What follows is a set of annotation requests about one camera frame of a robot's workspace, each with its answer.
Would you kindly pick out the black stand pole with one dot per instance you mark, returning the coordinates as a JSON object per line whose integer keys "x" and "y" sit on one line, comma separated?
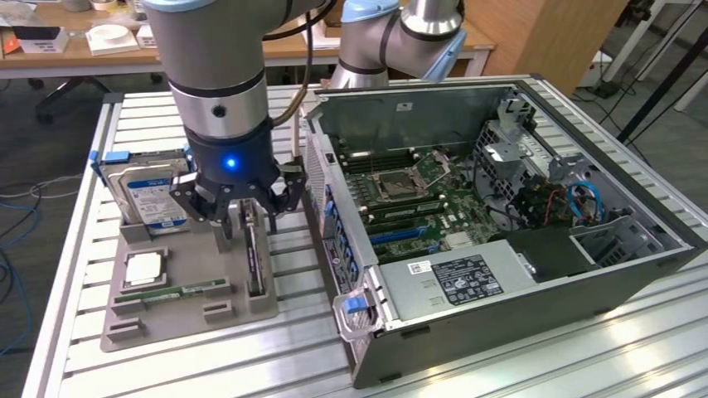
{"x": 664, "y": 87}

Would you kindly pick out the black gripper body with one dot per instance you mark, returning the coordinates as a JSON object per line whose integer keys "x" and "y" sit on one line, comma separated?
{"x": 227, "y": 161}

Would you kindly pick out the silver chipset heat sink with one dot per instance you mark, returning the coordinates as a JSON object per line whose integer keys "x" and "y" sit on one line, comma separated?
{"x": 460, "y": 240}

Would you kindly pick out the black office chair base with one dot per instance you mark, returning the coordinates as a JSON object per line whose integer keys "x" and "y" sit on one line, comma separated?
{"x": 67, "y": 93}

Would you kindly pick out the small white labelled box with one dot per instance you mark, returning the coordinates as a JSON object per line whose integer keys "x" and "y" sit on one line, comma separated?
{"x": 144, "y": 39}

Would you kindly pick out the graphics card with metal bracket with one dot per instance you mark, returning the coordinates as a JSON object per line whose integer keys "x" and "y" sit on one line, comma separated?
{"x": 253, "y": 257}

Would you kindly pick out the orange box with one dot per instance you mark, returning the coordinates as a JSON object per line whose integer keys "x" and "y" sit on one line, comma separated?
{"x": 8, "y": 45}

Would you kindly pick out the black floor pedal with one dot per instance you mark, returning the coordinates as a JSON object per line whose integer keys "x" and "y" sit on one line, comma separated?
{"x": 608, "y": 89}

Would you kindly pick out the blue case release latch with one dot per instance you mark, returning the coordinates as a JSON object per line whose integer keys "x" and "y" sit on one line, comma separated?
{"x": 355, "y": 307}

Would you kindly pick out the open dark grey PC case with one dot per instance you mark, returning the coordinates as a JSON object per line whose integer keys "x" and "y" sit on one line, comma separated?
{"x": 497, "y": 331}

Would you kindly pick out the green RAM stick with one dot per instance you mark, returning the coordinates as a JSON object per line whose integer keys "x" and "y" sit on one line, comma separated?
{"x": 165, "y": 293}

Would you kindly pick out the hard disk in blue caddy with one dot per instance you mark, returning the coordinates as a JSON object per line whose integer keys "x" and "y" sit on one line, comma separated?
{"x": 137, "y": 199}

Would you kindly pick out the perforated metal drive cage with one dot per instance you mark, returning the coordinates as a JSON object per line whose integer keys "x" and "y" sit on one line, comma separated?
{"x": 497, "y": 174}

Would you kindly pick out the open metal socket cover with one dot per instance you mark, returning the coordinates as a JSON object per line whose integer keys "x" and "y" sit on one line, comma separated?
{"x": 431, "y": 166}

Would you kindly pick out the blue expansion slot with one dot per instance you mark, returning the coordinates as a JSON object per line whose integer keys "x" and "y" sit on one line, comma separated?
{"x": 395, "y": 236}

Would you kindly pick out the silver CPU chip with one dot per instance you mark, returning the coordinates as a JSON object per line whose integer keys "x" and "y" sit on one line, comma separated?
{"x": 144, "y": 268}

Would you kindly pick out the grey plastic parts rack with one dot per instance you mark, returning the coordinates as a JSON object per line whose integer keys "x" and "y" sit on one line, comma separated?
{"x": 188, "y": 257}

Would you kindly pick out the white wall box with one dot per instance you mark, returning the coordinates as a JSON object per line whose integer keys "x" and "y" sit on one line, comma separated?
{"x": 595, "y": 74}

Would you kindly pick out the white box with black lid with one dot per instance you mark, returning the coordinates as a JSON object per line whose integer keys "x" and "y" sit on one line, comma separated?
{"x": 41, "y": 43}

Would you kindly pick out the white paper stack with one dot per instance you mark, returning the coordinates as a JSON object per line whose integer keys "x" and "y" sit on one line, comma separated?
{"x": 327, "y": 39}

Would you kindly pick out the brown cardboard box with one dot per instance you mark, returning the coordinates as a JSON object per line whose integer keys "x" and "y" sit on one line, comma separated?
{"x": 339, "y": 20}

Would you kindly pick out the CPU socket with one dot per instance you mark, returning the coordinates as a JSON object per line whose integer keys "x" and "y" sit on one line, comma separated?
{"x": 395, "y": 184}

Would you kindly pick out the metal disk bay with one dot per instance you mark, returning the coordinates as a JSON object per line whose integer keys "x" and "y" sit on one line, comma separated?
{"x": 625, "y": 244}

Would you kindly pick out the green motherboard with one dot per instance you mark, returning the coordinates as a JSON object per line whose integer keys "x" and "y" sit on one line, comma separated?
{"x": 459, "y": 211}

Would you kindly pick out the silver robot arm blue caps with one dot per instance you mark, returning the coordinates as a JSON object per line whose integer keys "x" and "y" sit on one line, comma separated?
{"x": 209, "y": 62}

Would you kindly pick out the wooden cabinet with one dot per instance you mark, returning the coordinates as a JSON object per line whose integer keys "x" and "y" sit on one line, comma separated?
{"x": 553, "y": 49}

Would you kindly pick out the RAM stick with white label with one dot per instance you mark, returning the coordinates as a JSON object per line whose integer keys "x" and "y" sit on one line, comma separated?
{"x": 409, "y": 214}

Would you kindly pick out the grey cup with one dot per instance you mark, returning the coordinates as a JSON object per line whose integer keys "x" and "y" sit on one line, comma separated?
{"x": 75, "y": 5}

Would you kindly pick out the white box with round dish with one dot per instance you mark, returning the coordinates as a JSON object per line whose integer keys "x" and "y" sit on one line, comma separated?
{"x": 113, "y": 41}

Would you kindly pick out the wooden desk white frame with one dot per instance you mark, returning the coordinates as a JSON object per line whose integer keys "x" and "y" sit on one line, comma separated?
{"x": 72, "y": 62}

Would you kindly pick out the grey power supply unit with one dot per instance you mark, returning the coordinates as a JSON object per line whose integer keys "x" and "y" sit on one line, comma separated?
{"x": 409, "y": 298}

